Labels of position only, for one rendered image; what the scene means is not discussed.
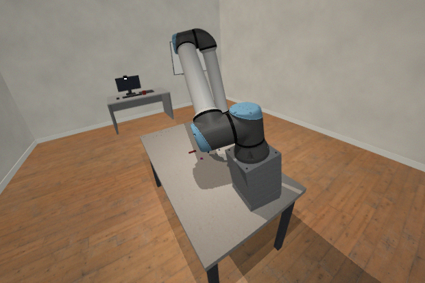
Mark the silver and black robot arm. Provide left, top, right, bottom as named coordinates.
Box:
left=172, top=28, right=269, bottom=164

